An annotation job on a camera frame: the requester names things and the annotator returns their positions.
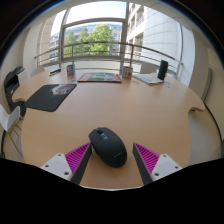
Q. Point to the black mouse pad with print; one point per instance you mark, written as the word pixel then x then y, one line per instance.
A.
pixel 50 96

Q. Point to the metal balcony railing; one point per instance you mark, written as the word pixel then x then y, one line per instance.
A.
pixel 100 43

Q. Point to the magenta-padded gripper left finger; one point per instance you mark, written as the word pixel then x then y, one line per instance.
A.
pixel 76 156

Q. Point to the white chair with wooden legs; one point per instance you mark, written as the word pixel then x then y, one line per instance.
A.
pixel 8 120

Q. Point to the black computer mouse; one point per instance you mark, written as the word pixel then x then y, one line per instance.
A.
pixel 109 148

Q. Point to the black and white printer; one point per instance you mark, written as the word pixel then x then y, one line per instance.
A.
pixel 12 86

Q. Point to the printed mug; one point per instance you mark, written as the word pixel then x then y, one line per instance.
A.
pixel 70 71
pixel 127 72

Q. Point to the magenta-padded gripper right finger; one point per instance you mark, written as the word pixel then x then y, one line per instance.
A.
pixel 148 157

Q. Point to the red magazine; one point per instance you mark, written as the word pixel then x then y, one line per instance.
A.
pixel 100 78

